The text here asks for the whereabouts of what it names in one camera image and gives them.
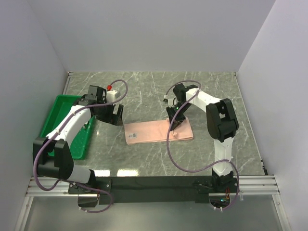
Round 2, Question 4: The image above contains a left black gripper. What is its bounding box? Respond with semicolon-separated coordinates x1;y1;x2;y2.
95;100;123;126

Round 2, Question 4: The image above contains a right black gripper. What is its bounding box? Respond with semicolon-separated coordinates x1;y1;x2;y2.
167;102;192;131

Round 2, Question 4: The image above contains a pink towel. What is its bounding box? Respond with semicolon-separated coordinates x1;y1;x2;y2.
124;118;193;145

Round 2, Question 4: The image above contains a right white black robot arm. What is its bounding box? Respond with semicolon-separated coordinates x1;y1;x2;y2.
164;80;239;192

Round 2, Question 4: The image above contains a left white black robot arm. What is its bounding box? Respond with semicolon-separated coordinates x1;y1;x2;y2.
33;85;124;193

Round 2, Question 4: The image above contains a green plastic tray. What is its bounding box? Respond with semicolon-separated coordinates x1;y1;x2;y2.
40;95;95;160

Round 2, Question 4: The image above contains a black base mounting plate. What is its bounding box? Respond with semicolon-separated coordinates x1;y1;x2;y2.
68;176;239;207

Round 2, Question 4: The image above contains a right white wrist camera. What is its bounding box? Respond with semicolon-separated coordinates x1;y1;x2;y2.
163;95;178;107

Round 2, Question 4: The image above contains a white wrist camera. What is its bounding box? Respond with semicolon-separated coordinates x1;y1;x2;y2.
163;95;178;107
106;85;121;103

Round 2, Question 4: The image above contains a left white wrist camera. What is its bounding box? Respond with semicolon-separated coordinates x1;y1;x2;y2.
106;85;121;103

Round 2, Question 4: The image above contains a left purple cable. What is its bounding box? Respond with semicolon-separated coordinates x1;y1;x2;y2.
32;79;128;214

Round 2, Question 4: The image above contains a purple cable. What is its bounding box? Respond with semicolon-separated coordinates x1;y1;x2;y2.
163;80;240;210
32;79;128;214

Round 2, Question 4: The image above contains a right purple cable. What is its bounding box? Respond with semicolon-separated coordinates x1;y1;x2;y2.
163;80;240;210

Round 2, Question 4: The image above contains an aluminium rail frame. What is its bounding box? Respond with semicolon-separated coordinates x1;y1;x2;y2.
17;71;291;231

